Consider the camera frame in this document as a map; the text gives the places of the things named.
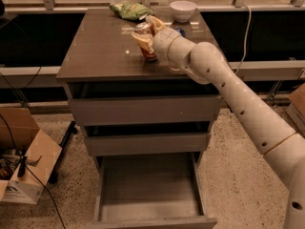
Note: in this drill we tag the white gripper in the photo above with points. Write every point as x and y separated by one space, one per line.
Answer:
163 42

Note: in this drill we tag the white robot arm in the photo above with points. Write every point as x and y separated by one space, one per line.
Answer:
281 146

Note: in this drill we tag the blue pepsi can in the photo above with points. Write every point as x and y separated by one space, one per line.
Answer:
181 31

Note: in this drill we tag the grey drawer cabinet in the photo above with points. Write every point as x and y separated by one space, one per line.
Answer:
104 62

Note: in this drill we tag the top grey drawer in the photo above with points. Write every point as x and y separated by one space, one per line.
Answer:
142 110

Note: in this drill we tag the middle grey drawer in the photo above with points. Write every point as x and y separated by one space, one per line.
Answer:
120 145

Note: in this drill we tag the open bottom grey drawer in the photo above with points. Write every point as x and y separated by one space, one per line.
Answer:
150 192

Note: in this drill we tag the green chip bag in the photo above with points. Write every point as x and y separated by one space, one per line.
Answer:
131 10

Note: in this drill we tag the white bowl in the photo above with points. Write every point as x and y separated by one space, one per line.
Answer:
182 10

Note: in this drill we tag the black stand leg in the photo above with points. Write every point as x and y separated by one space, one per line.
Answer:
64 142

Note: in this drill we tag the cardboard box at right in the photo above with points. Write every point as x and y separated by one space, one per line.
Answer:
296 109

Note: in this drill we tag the open cardboard box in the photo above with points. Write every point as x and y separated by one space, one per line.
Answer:
28 156

